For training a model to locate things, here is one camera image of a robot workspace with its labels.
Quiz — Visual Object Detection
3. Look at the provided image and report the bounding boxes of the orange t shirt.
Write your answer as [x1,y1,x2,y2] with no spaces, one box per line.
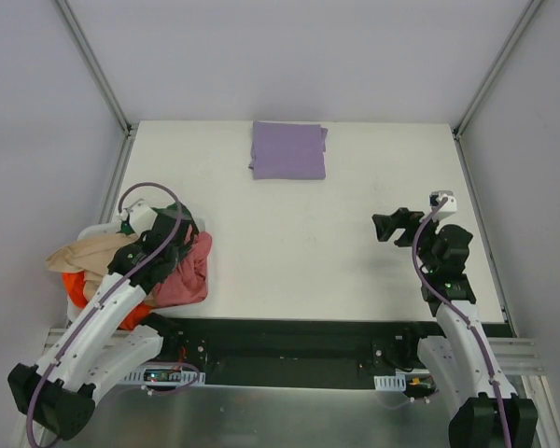
[62,272,155,331]

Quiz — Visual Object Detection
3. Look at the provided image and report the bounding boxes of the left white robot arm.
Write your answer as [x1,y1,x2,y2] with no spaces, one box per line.
[7,203,212,447]

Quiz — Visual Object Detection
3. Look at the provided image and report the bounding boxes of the folded purple t shirt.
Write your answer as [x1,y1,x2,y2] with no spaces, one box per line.
[248,121,328,180]

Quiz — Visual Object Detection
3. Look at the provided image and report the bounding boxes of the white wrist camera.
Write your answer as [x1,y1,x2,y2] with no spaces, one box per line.
[429,190,457,221]
[118,199,157,236]

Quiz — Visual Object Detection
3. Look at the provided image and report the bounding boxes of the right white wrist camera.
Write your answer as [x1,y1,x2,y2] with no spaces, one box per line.
[429,190,457,221]

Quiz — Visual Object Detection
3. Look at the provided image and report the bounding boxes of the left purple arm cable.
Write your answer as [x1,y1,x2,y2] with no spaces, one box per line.
[25,182,184,448]

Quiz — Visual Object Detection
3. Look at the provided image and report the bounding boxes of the left white cable duct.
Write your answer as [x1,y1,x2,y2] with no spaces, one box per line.
[119,365,206,387]

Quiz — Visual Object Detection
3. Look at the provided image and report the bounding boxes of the beige t shirt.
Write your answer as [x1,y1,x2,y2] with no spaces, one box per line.
[45,233,137,277]

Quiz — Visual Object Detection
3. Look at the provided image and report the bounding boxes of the right aluminium frame post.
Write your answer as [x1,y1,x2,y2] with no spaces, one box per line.
[452,0,546,141]

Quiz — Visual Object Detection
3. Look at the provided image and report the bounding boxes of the pink t shirt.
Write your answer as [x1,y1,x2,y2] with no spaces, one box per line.
[152,231,213,308]

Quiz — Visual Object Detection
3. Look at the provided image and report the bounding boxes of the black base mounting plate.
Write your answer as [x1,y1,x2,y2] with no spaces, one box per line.
[148,315,442,390]

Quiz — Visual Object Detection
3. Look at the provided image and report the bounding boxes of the white cable duct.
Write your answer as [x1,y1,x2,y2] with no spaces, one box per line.
[373,373,407,393]
[119,365,206,387]

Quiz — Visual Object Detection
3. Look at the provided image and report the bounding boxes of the aluminium frame post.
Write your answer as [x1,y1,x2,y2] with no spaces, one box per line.
[452,0,546,141]
[52,0,133,136]

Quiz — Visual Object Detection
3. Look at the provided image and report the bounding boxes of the left aluminium frame post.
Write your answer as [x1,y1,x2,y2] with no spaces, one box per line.
[52,0,133,136]

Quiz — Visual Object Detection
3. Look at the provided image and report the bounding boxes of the right white cable duct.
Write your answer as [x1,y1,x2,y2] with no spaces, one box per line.
[373,373,407,393]

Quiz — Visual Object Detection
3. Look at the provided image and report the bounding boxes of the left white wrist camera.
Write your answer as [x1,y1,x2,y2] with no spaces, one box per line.
[118,199,157,236]

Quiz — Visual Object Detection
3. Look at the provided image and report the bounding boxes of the green t shirt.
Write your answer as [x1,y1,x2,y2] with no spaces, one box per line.
[120,200,186,237]

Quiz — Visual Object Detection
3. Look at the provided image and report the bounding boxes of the white laundry basket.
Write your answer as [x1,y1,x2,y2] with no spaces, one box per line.
[77,218,213,317]

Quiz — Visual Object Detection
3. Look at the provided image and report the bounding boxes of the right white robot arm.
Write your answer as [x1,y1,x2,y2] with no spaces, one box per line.
[372,208,539,447]

